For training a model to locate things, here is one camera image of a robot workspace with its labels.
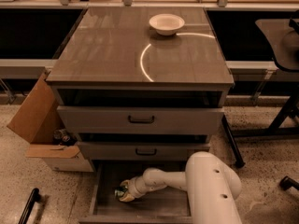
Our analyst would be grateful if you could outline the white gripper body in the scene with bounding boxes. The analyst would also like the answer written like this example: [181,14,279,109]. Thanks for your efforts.
[128,176,147,198]

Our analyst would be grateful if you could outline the crushed green can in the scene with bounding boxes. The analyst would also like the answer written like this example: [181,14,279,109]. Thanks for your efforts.
[114,186,128,199]

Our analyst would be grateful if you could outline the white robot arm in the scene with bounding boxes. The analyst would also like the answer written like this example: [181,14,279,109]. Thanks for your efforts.
[115,152,242,224]

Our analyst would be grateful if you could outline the bottom open grey drawer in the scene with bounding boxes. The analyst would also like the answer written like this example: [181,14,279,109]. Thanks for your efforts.
[79,161,205,224]

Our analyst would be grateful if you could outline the middle grey drawer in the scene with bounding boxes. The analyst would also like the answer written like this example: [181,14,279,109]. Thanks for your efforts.
[77,142,210,161]

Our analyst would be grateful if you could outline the top grey drawer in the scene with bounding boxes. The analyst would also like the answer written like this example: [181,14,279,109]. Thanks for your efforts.
[57,105,223,135]

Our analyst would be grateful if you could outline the grey drawer cabinet with counter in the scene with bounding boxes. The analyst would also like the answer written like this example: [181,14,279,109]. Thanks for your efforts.
[46,6,235,173]

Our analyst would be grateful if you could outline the cans in cardboard box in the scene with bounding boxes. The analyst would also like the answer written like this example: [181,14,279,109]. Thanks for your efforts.
[53,129,75,146]

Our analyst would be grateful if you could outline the black bar lower left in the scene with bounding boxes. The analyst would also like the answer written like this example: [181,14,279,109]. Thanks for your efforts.
[18,188,40,224]

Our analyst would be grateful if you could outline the brown cardboard box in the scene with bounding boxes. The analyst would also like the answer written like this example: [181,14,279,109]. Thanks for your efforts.
[7,72,93,172]

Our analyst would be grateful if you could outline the white bowl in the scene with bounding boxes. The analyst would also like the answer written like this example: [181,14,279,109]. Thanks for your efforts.
[149,14,185,35]

